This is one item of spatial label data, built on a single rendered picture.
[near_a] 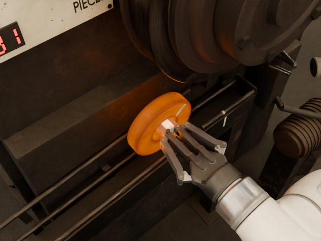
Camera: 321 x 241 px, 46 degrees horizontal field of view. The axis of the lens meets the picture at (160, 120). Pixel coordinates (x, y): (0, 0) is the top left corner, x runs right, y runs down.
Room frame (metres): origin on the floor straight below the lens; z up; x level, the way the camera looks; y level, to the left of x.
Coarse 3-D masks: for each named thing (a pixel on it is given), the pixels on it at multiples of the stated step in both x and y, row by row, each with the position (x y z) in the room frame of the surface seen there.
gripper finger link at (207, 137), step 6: (186, 126) 0.44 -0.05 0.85; (192, 126) 0.44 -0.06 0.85; (192, 132) 0.43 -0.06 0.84; (198, 132) 0.43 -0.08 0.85; (204, 132) 0.43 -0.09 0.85; (198, 138) 0.42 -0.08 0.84; (204, 138) 0.42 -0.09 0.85; (210, 138) 0.41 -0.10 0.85; (204, 144) 0.41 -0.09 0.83; (210, 144) 0.41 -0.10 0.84; (216, 144) 0.40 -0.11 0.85; (222, 144) 0.40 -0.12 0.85
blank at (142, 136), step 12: (168, 96) 0.48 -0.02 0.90; (180, 96) 0.50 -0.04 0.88; (144, 108) 0.45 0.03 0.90; (156, 108) 0.45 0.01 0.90; (168, 108) 0.45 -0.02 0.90; (180, 108) 0.48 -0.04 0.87; (144, 120) 0.43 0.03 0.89; (156, 120) 0.43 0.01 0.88; (180, 120) 0.48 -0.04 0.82; (132, 132) 0.42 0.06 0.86; (144, 132) 0.42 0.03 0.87; (156, 132) 0.47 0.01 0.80; (132, 144) 0.41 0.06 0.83; (144, 144) 0.42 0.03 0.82; (156, 144) 0.44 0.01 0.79
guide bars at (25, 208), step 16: (224, 80) 0.71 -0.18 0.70; (208, 96) 0.65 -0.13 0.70; (192, 112) 0.60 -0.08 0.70; (112, 144) 0.47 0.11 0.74; (128, 160) 0.46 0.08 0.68; (64, 176) 0.39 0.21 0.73; (112, 176) 0.44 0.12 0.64; (48, 192) 0.36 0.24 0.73; (80, 192) 0.38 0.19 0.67; (64, 208) 0.35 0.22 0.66; (0, 224) 0.29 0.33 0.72; (32, 224) 0.31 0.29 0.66; (16, 240) 0.27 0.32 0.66
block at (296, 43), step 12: (288, 48) 0.73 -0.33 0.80; (276, 60) 0.72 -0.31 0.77; (252, 72) 0.76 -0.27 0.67; (264, 72) 0.73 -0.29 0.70; (276, 72) 0.71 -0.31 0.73; (264, 84) 0.72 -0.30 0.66; (276, 84) 0.71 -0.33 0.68; (264, 96) 0.71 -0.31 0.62; (276, 96) 0.72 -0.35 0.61; (264, 108) 0.71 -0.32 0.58
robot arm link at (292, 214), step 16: (256, 208) 0.26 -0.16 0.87; (272, 208) 0.26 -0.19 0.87; (288, 208) 0.26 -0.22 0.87; (304, 208) 0.26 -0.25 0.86; (240, 224) 0.24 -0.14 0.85; (256, 224) 0.23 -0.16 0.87; (272, 224) 0.23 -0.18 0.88; (288, 224) 0.23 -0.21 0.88; (304, 224) 0.23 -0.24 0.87; (320, 224) 0.24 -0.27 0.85; (256, 240) 0.21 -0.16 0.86; (272, 240) 0.20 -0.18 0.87; (288, 240) 0.20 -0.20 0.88; (304, 240) 0.20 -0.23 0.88; (320, 240) 0.21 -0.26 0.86
